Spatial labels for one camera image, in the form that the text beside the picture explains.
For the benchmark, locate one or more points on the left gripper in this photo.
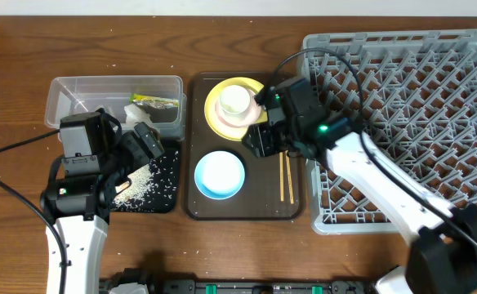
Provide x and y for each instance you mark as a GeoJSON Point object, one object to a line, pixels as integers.
{"type": "Point", "coordinates": [131, 142]}

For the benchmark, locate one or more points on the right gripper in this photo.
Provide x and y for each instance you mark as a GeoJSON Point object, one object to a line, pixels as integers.
{"type": "Point", "coordinates": [261, 144]}

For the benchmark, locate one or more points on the white tissue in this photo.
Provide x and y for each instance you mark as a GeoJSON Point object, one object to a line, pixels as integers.
{"type": "Point", "coordinates": [136, 115]}

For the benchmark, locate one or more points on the rice pile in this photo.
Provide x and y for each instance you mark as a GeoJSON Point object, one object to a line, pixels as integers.
{"type": "Point", "coordinates": [140, 183]}

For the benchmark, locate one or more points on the green yellow snack wrapper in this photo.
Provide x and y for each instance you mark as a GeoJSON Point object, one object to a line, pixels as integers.
{"type": "Point", "coordinates": [153, 102]}

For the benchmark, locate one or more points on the light blue bowl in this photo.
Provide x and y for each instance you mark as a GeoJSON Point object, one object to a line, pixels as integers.
{"type": "Point", "coordinates": [219, 175]}

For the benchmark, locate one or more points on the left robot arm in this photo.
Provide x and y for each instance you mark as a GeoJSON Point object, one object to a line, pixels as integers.
{"type": "Point", "coordinates": [78, 205]}

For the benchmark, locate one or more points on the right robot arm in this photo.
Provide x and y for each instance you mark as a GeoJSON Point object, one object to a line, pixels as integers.
{"type": "Point", "coordinates": [442, 238]}

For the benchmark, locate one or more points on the clear plastic waste bin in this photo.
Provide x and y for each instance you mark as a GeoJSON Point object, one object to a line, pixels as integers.
{"type": "Point", "coordinates": [81, 94]}

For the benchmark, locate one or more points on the grey plastic dishwasher rack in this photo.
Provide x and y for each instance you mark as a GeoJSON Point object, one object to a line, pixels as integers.
{"type": "Point", "coordinates": [418, 91]}

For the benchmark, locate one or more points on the left wooden chopstick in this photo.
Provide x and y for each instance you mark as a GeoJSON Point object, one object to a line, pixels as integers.
{"type": "Point", "coordinates": [281, 175]}

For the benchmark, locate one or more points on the wooden chopstick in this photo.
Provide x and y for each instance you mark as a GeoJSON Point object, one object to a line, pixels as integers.
{"type": "Point", "coordinates": [289, 177]}
{"type": "Point", "coordinates": [281, 175]}

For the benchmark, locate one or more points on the pink bowl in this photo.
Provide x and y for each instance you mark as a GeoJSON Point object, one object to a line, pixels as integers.
{"type": "Point", "coordinates": [238, 120]}

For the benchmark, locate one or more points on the right wooden chopstick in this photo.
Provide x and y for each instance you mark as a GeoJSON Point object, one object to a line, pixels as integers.
{"type": "Point", "coordinates": [289, 177]}

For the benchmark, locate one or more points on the yellow plate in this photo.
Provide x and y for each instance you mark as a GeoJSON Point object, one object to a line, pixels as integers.
{"type": "Point", "coordinates": [214, 114]}

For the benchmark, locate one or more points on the cream white cup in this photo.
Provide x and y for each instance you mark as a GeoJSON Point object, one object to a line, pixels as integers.
{"type": "Point", "coordinates": [234, 99]}

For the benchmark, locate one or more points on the dark brown serving tray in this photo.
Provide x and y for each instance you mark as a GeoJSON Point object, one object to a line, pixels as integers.
{"type": "Point", "coordinates": [259, 198]}

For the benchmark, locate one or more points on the black plastic tray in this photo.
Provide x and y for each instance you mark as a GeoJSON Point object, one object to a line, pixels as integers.
{"type": "Point", "coordinates": [161, 192]}

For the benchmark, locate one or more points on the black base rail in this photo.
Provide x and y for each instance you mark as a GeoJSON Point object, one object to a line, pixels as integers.
{"type": "Point", "coordinates": [139, 281]}

